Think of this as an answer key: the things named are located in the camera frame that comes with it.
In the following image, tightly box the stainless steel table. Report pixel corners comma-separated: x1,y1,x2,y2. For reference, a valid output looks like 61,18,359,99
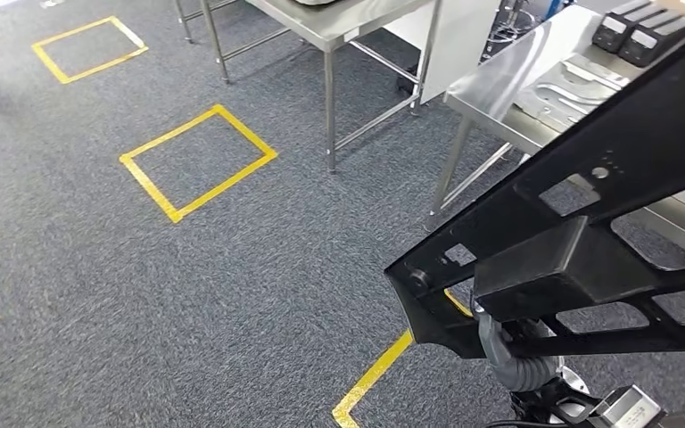
172,0,445,174

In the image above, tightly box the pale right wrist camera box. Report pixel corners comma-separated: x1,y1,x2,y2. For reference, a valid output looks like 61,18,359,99
589,384,664,428

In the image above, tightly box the black plastic frame part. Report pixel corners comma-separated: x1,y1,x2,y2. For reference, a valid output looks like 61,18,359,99
383,16,685,361

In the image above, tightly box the yellow floor tape square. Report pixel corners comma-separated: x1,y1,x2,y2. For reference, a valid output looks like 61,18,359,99
118,103,279,225
30,15,151,86

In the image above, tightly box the stainless steel workbench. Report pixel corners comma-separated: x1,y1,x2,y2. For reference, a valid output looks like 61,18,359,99
427,4,685,415

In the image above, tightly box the stamped grey metal plate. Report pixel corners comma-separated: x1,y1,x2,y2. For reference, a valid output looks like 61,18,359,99
512,53,685,221

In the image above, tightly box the black box with white label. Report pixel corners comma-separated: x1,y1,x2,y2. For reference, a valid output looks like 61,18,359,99
616,8,685,69
590,0,653,55

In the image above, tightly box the white board panel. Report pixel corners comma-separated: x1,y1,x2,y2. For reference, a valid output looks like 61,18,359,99
382,0,502,106

